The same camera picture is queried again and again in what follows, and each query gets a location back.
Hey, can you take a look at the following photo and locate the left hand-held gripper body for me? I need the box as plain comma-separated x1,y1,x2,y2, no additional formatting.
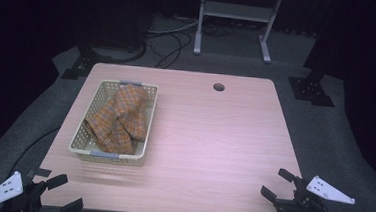
0,169,51,212

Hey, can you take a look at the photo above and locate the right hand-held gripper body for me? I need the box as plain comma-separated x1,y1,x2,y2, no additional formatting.
272,172,358,212

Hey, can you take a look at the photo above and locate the pale yellow perforated plastic basket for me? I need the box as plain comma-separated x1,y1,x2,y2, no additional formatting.
67,76,161,169

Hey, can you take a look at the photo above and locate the yellow plaid cloth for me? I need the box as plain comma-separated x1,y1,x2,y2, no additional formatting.
83,80,151,157

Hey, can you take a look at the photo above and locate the black tape piece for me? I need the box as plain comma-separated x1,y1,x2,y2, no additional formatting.
26,167,53,180

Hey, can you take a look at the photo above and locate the black stand base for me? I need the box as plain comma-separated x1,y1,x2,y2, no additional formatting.
285,68,338,108
60,42,114,84

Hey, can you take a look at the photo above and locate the white metal stand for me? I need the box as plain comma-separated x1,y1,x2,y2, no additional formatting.
192,0,285,65

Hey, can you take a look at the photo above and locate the thin black floor cable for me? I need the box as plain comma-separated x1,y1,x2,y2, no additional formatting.
7,123,62,181

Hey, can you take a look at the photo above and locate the grey floor cable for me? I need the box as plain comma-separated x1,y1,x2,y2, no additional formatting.
146,15,200,39

